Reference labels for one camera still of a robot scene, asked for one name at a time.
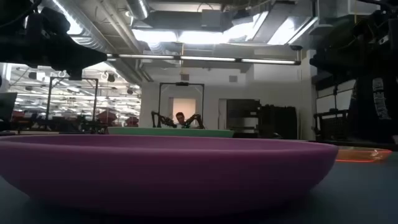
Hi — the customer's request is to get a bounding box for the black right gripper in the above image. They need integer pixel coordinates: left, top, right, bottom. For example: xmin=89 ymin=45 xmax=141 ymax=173
xmin=310 ymin=18 xmax=383 ymax=78

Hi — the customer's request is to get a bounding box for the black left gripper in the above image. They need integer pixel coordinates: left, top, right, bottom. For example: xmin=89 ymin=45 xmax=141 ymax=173
xmin=18 ymin=32 xmax=108 ymax=81

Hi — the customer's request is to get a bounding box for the orange translucent plastic plate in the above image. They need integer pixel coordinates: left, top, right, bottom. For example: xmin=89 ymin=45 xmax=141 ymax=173
xmin=335 ymin=147 xmax=393 ymax=163

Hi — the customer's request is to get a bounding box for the large pink bowl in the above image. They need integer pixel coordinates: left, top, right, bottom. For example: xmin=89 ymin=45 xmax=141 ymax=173
xmin=0 ymin=134 xmax=340 ymax=217

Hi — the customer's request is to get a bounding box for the black pole stand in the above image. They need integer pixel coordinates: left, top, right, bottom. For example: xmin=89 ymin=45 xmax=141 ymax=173
xmin=331 ymin=83 xmax=340 ymax=111

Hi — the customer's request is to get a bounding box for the red chair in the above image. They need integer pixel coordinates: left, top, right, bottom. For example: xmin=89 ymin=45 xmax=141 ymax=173
xmin=96 ymin=110 xmax=118 ymax=126
xmin=124 ymin=116 xmax=139 ymax=128

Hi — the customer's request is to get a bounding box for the black perforated rack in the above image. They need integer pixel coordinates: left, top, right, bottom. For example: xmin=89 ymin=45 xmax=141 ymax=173
xmin=313 ymin=109 xmax=351 ymax=141

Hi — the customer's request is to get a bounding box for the black cabinet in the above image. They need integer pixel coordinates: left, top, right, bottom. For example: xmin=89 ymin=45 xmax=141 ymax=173
xmin=258 ymin=105 xmax=299 ymax=140

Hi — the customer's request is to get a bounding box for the dark shelf unit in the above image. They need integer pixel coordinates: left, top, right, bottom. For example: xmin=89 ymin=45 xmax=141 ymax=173
xmin=226 ymin=98 xmax=261 ymax=138

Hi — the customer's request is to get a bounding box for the dark monitor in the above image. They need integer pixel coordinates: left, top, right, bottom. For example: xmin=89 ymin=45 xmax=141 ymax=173
xmin=0 ymin=92 xmax=18 ymax=123

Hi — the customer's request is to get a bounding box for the person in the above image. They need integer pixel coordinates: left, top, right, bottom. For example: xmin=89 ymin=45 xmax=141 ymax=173
xmin=175 ymin=111 xmax=188 ymax=128

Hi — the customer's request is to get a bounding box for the green plastic plate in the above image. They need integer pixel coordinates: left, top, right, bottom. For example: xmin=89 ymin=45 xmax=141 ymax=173
xmin=107 ymin=126 xmax=234 ymax=139

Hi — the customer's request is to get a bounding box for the long ceiling light fixture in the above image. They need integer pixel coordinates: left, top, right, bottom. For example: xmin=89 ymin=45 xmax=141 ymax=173
xmin=107 ymin=53 xmax=302 ymax=66

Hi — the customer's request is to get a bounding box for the white wall board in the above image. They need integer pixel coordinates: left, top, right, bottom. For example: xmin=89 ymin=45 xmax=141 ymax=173
xmin=315 ymin=81 xmax=355 ymax=114

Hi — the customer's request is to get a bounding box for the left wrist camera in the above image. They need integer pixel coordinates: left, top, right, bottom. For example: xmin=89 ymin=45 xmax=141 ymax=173
xmin=26 ymin=6 xmax=72 ymax=35

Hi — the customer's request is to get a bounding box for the black metal frame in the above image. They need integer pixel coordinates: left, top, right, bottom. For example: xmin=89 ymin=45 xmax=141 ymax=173
xmin=45 ymin=77 xmax=100 ymax=125

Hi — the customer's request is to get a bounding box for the round silver air duct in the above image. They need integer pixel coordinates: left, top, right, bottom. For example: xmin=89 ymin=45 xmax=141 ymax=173
xmin=126 ymin=0 xmax=150 ymax=20

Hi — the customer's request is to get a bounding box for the black background rig frame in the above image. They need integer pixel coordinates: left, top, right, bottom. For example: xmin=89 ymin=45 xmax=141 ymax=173
xmin=158 ymin=82 xmax=205 ymax=128

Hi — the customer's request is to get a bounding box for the grey rectangular air duct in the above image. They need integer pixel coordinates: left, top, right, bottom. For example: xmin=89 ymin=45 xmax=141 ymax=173
xmin=141 ymin=9 xmax=240 ymax=32

